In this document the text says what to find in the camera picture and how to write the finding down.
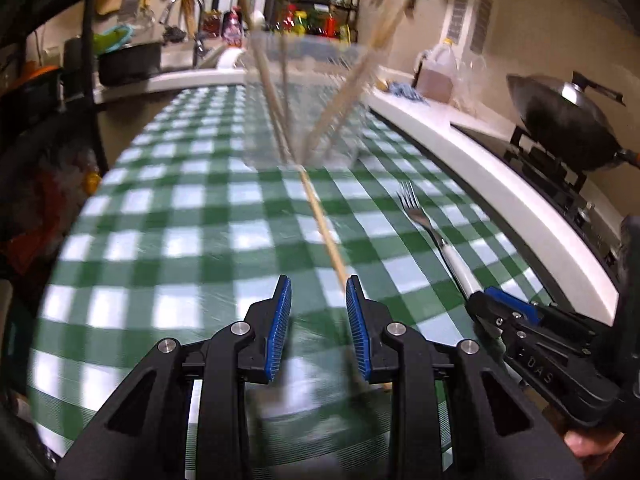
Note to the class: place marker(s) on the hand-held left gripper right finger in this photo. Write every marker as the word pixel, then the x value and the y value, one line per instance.
pixel 357 330

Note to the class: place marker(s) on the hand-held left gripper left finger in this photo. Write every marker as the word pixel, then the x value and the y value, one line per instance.
pixel 280 330

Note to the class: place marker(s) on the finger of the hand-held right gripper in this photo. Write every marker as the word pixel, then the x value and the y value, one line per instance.
pixel 487 315
pixel 520 307

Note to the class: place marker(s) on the clear plastic container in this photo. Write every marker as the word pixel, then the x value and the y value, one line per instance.
pixel 310 60

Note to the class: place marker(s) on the person's right hand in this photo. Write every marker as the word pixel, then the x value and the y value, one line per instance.
pixel 595 447

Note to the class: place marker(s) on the black gas stove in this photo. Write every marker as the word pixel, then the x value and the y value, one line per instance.
pixel 555 175

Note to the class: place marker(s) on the green checked tablecloth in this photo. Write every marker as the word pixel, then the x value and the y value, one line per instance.
pixel 175 240

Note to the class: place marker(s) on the black wok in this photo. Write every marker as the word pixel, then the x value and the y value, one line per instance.
pixel 560 120

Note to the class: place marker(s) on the clear plastic bottle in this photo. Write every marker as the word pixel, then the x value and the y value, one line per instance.
pixel 470 85

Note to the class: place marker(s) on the blue cloth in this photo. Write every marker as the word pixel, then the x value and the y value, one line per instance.
pixel 407 92

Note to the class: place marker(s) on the cooking oil jug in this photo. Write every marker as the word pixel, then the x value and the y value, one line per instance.
pixel 437 77

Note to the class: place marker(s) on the white plate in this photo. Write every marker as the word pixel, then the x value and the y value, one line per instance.
pixel 225 57

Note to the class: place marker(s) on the pink dish soap bottle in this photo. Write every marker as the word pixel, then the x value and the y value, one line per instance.
pixel 232 27

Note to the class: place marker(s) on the black cooking pot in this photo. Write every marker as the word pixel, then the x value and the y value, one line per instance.
pixel 130 62

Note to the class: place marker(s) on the red jar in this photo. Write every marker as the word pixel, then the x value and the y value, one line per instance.
pixel 211 24

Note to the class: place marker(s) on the black spice rack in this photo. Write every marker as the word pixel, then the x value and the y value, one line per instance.
pixel 320 15

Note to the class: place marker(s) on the black storage shelf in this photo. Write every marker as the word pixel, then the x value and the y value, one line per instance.
pixel 50 90

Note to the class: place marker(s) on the green bowl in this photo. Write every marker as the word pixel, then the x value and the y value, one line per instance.
pixel 115 40

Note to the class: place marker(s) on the chrome kitchen faucet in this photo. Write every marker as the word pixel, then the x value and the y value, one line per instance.
pixel 192 2

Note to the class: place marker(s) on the white wall vent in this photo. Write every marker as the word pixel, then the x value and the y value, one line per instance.
pixel 457 15
pixel 481 22

